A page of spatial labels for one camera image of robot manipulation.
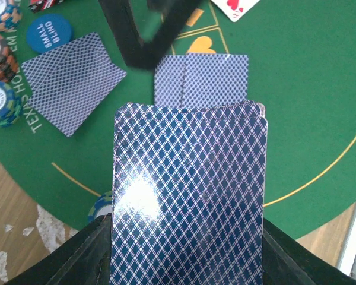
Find red 100 chip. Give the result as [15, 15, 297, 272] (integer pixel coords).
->
[0, 35, 18, 83]

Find blue 50 chips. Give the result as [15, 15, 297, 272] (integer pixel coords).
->
[87, 191, 112, 223]
[0, 81, 23, 128]

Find blue orange 10 chip stack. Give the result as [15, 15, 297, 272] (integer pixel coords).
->
[0, 0, 22, 32]

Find black red triangular all-in button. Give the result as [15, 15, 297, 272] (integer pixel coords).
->
[28, 0, 64, 13]

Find round green poker mat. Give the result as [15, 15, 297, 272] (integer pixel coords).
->
[0, 1, 356, 238]

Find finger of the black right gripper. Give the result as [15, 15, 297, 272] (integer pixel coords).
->
[99, 1, 201, 70]

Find blue playing card deck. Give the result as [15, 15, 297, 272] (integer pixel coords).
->
[109, 103, 268, 284]

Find blue small blind button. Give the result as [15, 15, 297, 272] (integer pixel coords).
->
[26, 14, 74, 54]

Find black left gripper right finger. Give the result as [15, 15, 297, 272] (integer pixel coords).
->
[262, 219, 356, 285]

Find face-up red hearts card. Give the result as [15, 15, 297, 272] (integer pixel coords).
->
[212, 0, 259, 23]

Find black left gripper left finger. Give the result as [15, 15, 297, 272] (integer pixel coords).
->
[7, 214, 112, 284]

